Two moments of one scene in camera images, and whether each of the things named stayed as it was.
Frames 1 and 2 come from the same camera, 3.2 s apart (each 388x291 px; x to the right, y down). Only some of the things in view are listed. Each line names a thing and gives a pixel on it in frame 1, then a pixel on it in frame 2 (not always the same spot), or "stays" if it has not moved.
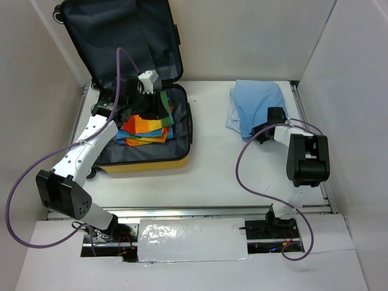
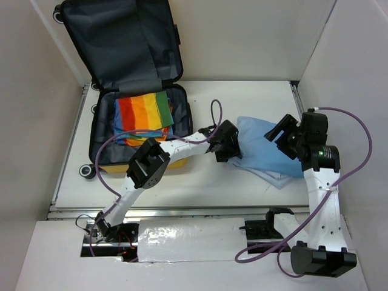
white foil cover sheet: [195, 239] stays
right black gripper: [256, 129] → [287, 122]
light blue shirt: [250, 101] → [262, 156]
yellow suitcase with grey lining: [130, 51] stays
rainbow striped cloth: [136, 131] stays
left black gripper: [158, 110] → [234, 150]
